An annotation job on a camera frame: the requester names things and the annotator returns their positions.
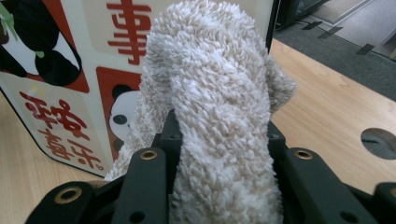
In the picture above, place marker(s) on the dark round table grommet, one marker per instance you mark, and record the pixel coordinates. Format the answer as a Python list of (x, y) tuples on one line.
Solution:
[(379, 143)]

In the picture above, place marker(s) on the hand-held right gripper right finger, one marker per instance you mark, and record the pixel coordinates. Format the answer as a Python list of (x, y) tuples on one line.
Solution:
[(277, 146)]

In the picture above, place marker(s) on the panda print square board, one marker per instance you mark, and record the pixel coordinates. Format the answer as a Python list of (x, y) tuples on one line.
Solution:
[(62, 102)]

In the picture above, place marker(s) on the black cabinet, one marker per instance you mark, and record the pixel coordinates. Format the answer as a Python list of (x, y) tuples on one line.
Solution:
[(295, 12)]

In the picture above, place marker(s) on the fluffy beige cloth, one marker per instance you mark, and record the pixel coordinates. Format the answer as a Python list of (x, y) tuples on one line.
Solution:
[(214, 109)]

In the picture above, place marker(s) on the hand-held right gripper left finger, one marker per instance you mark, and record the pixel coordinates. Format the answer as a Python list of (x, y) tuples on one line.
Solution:
[(172, 137)]

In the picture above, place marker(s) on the black floor tape strip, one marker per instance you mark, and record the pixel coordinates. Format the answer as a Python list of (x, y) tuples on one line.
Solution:
[(364, 49), (330, 32), (312, 25)]

